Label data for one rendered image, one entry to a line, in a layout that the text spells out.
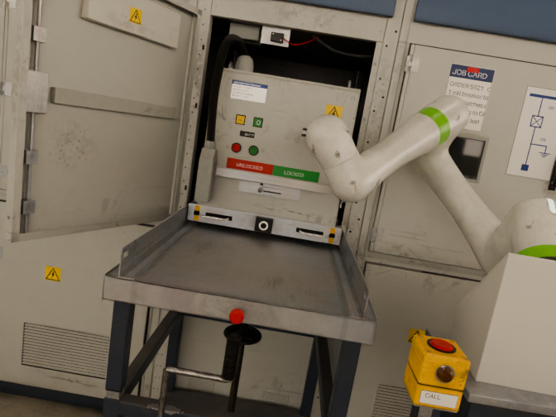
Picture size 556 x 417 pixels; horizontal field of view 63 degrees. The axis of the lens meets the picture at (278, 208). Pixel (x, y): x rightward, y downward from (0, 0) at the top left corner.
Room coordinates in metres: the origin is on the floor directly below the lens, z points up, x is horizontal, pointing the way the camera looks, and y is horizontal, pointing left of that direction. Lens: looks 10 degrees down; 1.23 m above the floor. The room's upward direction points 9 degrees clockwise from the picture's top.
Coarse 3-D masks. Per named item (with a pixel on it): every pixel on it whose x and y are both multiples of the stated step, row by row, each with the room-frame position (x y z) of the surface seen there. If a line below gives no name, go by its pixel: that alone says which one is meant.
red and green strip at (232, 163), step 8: (232, 160) 1.54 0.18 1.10; (240, 160) 1.54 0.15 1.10; (232, 168) 1.54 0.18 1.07; (240, 168) 1.54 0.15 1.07; (248, 168) 1.54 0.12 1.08; (256, 168) 1.54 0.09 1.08; (264, 168) 1.54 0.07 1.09; (272, 168) 1.54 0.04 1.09; (280, 168) 1.54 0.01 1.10; (288, 168) 1.54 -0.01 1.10; (288, 176) 1.54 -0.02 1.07; (296, 176) 1.54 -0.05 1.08; (304, 176) 1.54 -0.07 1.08; (312, 176) 1.54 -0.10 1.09
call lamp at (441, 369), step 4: (440, 368) 0.71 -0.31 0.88; (444, 368) 0.70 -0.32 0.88; (448, 368) 0.70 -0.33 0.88; (452, 368) 0.71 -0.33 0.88; (436, 372) 0.71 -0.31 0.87; (440, 372) 0.70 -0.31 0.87; (444, 372) 0.70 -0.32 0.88; (448, 372) 0.70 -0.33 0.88; (452, 372) 0.70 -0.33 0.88; (436, 376) 0.71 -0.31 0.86; (440, 376) 0.70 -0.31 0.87; (444, 376) 0.70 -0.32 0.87; (448, 376) 0.70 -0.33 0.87; (452, 376) 0.70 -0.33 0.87; (440, 380) 0.70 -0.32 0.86; (444, 380) 0.70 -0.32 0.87; (448, 380) 0.70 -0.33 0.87; (452, 380) 0.71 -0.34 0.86
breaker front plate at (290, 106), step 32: (224, 96) 1.54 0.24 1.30; (288, 96) 1.54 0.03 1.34; (320, 96) 1.54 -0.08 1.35; (352, 96) 1.53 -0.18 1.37; (224, 128) 1.54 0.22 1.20; (256, 128) 1.54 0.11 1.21; (288, 128) 1.54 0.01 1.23; (224, 160) 1.54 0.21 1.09; (256, 160) 1.54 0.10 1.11; (288, 160) 1.54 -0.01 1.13; (224, 192) 1.54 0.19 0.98; (256, 192) 1.54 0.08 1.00; (288, 192) 1.54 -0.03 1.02
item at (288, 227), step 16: (192, 208) 1.53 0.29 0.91; (208, 208) 1.53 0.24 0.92; (224, 208) 1.53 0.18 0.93; (224, 224) 1.53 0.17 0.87; (240, 224) 1.53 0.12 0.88; (288, 224) 1.52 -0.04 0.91; (304, 224) 1.52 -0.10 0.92; (320, 224) 1.53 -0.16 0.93; (320, 240) 1.52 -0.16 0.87; (336, 240) 1.52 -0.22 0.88
